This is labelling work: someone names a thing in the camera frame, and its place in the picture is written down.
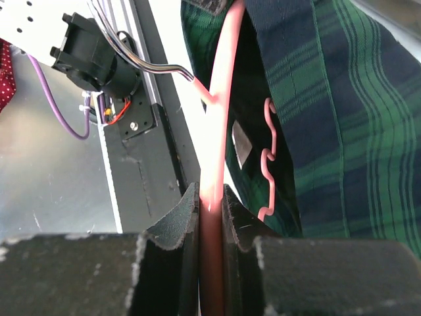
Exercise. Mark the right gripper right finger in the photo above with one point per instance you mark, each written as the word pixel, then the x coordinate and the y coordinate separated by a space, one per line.
pixel 267 274

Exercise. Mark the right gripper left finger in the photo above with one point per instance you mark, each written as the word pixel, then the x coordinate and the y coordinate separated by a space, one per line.
pixel 154 272

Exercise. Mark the pink plastic hanger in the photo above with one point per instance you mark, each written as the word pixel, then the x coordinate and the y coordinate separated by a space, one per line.
pixel 212 147

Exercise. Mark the green plaid garment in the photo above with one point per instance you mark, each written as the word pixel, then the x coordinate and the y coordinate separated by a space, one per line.
pixel 339 98

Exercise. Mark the red dotted cloth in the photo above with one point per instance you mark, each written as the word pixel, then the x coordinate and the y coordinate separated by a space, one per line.
pixel 7 81

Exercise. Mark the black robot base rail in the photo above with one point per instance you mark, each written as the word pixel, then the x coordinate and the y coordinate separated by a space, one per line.
pixel 149 156

